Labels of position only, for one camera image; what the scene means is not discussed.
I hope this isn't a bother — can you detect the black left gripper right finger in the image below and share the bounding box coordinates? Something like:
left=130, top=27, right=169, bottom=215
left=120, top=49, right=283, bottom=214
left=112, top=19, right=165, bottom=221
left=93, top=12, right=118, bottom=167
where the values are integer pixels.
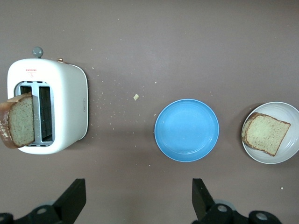
left=191, top=178, right=285, bottom=224

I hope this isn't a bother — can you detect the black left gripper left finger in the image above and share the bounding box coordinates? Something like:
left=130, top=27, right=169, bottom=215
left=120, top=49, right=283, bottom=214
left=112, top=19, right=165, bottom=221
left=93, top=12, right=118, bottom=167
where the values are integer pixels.
left=0, top=178, right=87, bottom=224

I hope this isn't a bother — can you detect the light crust bread slice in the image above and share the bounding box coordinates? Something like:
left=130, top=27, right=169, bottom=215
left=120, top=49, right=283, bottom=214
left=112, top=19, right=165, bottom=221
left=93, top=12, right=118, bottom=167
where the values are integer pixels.
left=241, top=112, right=292, bottom=157

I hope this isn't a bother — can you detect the white toaster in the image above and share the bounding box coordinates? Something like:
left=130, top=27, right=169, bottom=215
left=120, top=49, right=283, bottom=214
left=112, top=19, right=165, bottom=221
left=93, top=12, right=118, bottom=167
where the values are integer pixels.
left=7, top=46, right=89, bottom=155

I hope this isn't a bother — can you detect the dark crust bread slice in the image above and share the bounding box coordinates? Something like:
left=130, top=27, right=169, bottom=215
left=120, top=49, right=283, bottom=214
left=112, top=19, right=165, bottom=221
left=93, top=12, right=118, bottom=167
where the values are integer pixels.
left=0, top=92, right=36, bottom=149

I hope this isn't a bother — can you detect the blue plate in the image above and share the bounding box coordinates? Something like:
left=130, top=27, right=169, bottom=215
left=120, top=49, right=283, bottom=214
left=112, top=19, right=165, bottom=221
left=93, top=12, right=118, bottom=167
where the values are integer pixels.
left=154, top=98, right=220, bottom=163

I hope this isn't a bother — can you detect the beige plate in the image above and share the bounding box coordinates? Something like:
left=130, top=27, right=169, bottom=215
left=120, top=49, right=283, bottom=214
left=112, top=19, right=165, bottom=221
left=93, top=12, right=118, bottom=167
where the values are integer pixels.
left=241, top=101, right=299, bottom=165

